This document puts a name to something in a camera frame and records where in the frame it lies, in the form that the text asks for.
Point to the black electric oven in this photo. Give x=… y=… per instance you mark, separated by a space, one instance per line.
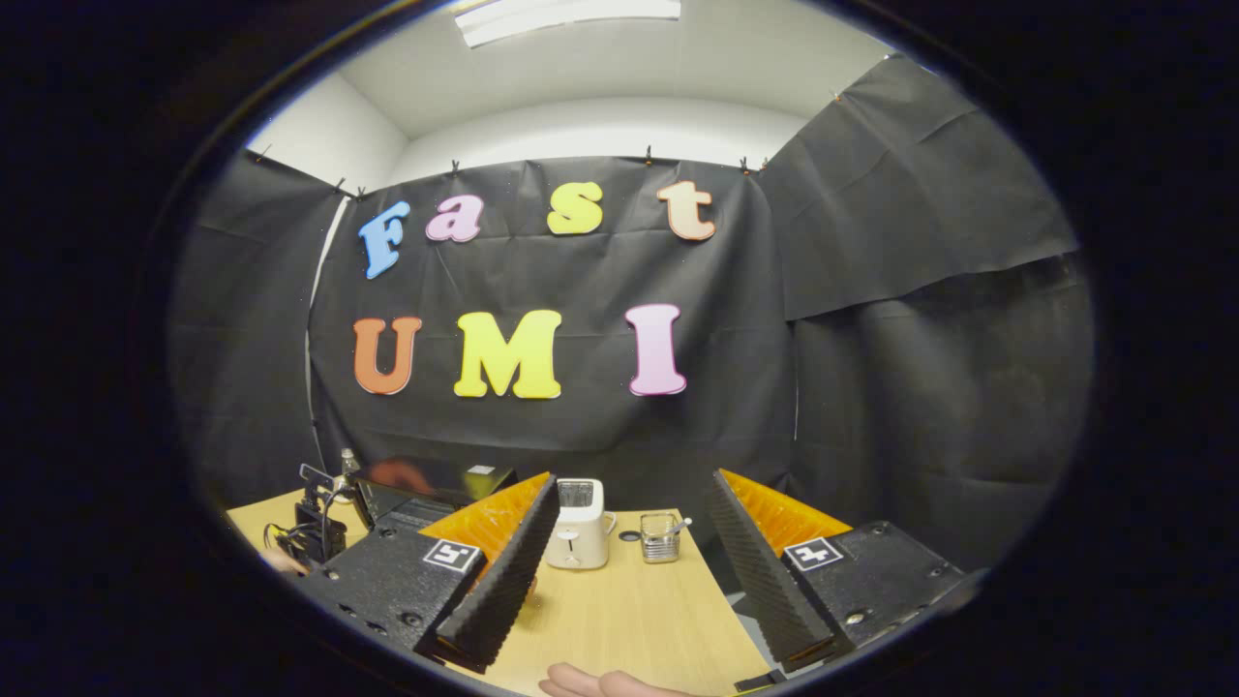
x=436 y=479

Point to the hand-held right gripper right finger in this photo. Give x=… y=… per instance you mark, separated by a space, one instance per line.
x=765 y=581

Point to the clear plastic bottle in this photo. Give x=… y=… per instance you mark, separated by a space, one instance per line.
x=348 y=463

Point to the small white spoon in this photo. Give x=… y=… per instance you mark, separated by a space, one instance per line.
x=682 y=526

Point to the white toaster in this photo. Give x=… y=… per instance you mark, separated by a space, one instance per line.
x=581 y=532

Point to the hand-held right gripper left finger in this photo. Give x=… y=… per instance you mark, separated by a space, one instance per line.
x=508 y=581

